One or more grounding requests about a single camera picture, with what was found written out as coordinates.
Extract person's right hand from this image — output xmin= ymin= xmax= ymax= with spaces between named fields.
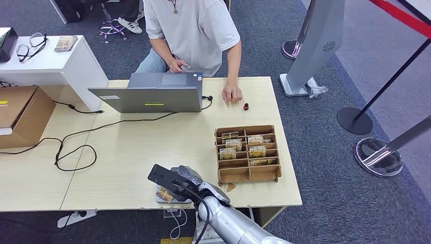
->
xmin=167 ymin=58 xmax=189 ymax=73

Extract person's left hand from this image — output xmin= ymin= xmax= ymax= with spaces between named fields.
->
xmin=221 ymin=82 xmax=244 ymax=103

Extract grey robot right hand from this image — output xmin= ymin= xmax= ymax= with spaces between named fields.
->
xmin=170 ymin=165 xmax=204 ymax=203

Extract picture-printed ID card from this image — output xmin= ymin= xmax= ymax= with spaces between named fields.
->
xmin=155 ymin=186 xmax=174 ymax=204

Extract grey card reader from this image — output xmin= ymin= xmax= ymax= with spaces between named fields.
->
xmin=154 ymin=185 xmax=196 ymax=205

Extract person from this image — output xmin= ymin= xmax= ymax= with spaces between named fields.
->
xmin=135 ymin=0 xmax=244 ymax=103
xmin=117 ymin=0 xmax=145 ymax=35

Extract wooden card holder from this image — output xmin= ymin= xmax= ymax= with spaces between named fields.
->
xmin=214 ymin=125 xmax=283 ymax=187

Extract grey laptop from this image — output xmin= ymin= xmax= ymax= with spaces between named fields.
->
xmin=87 ymin=72 xmax=204 ymax=114

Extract crumpled plastic bag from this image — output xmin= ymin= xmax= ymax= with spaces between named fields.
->
xmin=194 ymin=220 xmax=216 ymax=243

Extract yellow floor tape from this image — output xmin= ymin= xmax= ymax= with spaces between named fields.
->
xmin=160 ymin=237 xmax=194 ymax=244

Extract office chair chrome base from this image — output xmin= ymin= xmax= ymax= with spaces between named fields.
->
xmin=80 ymin=0 xmax=129 ymax=44

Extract clear plastic wrap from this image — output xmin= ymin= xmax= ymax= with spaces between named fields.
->
xmin=304 ymin=77 xmax=329 ymax=99

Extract grey kiosk stand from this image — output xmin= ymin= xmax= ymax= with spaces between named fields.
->
xmin=279 ymin=0 xmax=346 ymax=98

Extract white cabinet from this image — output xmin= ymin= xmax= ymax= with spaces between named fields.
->
xmin=0 ymin=35 xmax=109 ymax=112

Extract stack of printed cards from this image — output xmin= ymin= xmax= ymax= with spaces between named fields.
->
xmin=53 ymin=36 xmax=78 ymax=52

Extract black case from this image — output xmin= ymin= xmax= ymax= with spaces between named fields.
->
xmin=53 ymin=0 xmax=85 ymax=23

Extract white power strip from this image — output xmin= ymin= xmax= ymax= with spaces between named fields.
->
xmin=57 ymin=209 xmax=97 ymax=229

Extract black-framed glasses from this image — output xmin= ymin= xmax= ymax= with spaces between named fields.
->
xmin=16 ymin=33 xmax=48 ymax=64

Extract brown cardboard box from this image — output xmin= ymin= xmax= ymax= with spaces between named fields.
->
xmin=0 ymin=85 xmax=56 ymax=149

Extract red barrier belt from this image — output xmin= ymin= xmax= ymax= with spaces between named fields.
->
xmin=367 ymin=0 xmax=431 ymax=39

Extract black laptop power cable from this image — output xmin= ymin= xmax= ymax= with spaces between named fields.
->
xmin=0 ymin=95 xmax=214 ymax=172

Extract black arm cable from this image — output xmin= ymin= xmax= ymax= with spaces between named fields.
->
xmin=171 ymin=180 xmax=211 ymax=244

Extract white cable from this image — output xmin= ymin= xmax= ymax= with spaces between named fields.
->
xmin=168 ymin=209 xmax=188 ymax=240

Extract chrome stanchion post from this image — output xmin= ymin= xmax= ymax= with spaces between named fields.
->
xmin=353 ymin=115 xmax=431 ymax=178
xmin=281 ymin=0 xmax=318 ymax=60

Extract black USB cable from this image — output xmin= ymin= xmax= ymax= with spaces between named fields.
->
xmin=53 ymin=100 xmax=104 ymax=114

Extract black stanchion post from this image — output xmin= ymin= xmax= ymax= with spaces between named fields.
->
xmin=336 ymin=39 xmax=431 ymax=136

